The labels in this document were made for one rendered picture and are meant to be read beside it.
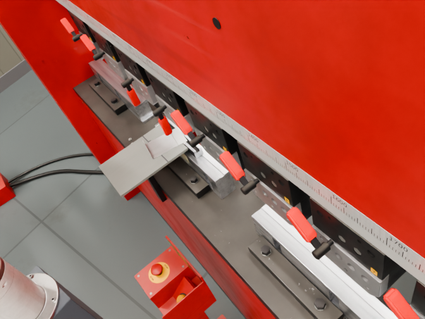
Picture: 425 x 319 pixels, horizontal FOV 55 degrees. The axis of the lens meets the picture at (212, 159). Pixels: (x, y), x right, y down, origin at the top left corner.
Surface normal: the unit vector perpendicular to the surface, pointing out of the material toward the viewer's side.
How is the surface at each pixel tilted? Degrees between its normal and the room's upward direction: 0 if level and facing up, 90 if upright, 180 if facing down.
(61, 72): 90
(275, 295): 0
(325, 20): 90
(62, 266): 0
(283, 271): 0
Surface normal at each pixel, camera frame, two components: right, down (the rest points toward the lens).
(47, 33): 0.57, 0.51
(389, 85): -0.78, 0.58
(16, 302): 0.80, 0.27
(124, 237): -0.25, -0.64
